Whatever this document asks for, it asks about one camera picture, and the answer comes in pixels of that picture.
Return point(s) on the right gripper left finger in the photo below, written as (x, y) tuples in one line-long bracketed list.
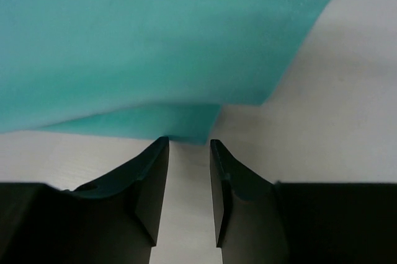
[(111, 219)]

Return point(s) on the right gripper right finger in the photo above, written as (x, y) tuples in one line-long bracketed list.
[(257, 221)]

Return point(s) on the teal t shirt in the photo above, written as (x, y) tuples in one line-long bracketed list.
[(143, 68)]

